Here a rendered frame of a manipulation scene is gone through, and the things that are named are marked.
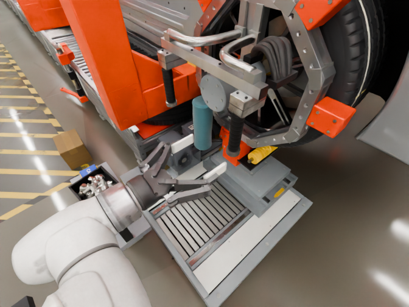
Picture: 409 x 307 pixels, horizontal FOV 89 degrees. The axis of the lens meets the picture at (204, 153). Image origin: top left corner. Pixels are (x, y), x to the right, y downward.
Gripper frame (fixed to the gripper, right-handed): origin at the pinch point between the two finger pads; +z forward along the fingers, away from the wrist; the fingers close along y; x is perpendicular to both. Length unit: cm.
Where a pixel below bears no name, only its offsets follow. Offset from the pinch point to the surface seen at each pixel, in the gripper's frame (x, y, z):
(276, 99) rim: -5.4, -7.5, 42.9
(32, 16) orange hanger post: -19, -253, 0
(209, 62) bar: 15.2, -13.9, 13.5
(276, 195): -65, 7, 49
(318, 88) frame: 10.9, 9.2, 32.1
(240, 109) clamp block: 9.9, 1.4, 10.3
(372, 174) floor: -82, 39, 130
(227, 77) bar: 13.9, -6.5, 13.3
